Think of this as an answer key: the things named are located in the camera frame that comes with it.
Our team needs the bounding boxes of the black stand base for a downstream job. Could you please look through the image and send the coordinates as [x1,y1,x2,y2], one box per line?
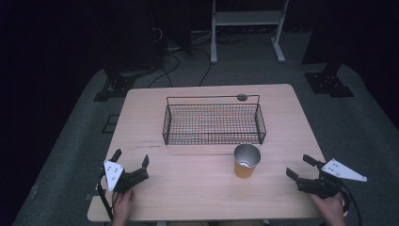
[304,60,356,98]
[92,67,136,103]

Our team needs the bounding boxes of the white metal stand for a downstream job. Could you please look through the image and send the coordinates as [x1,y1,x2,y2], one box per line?
[210,0,290,65]

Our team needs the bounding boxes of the orange paper cup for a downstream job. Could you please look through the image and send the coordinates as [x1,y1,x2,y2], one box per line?
[232,143,262,180]

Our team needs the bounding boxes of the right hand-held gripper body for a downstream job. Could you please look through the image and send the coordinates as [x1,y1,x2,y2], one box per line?
[295,158,368,200]

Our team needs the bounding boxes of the person's left hand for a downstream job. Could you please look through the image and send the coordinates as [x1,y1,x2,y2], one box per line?
[111,188,136,226]

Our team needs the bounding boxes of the black floor cables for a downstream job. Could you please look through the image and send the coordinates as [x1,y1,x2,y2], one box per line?
[147,27,248,89]

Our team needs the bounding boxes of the black wire basket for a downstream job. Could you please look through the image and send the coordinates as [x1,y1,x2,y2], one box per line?
[162,93,267,146]

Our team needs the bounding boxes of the person's right hand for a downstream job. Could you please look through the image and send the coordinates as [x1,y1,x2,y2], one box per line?
[309,191,347,226]

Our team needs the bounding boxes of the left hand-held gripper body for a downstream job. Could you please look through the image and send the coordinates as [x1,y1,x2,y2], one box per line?
[103,160,150,193]

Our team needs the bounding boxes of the black cable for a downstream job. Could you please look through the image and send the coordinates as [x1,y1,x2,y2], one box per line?
[96,172,115,222]
[340,184,363,226]

